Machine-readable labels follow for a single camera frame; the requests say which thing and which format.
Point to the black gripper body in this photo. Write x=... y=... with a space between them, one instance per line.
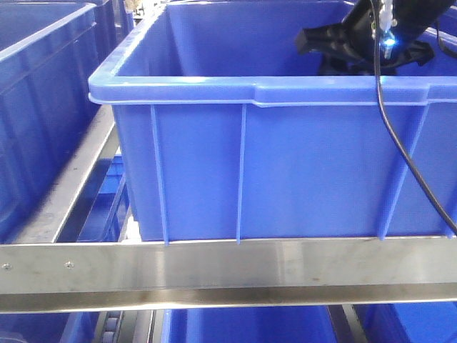
x=348 y=49

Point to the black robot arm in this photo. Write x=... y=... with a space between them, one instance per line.
x=402 y=20

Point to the blue crate, lower shelf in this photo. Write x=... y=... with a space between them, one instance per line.
x=248 y=324

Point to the large blue crate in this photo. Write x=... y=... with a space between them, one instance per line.
x=227 y=132

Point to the blue crate, left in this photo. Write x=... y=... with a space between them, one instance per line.
x=48 y=51

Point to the steel shelf side rail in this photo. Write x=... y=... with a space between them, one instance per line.
x=65 y=208

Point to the steel shelf front rail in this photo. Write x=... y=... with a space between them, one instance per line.
x=252 y=273

